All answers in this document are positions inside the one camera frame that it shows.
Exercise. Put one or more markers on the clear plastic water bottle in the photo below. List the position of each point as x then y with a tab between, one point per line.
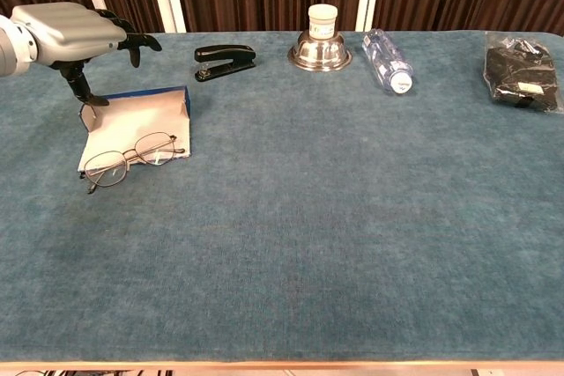
388	63

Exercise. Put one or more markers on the upturned steel bowl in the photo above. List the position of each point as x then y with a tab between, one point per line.
319	54

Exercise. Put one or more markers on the blue glasses case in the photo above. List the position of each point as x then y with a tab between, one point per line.
136	120

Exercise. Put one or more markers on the white plastic jar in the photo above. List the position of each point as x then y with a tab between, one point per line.
323	19

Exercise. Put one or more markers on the thin-framed eyeglasses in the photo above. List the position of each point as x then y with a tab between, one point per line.
128	157

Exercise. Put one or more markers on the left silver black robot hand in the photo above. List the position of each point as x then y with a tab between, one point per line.
66	32

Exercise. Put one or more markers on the black stapler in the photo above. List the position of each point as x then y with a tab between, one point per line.
227	53

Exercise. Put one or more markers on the bagged black gloves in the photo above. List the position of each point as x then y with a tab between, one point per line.
520	72

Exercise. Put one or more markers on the teal table cloth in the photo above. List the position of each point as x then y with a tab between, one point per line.
282	217

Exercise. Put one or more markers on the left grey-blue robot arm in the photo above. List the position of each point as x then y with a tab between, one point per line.
11	50

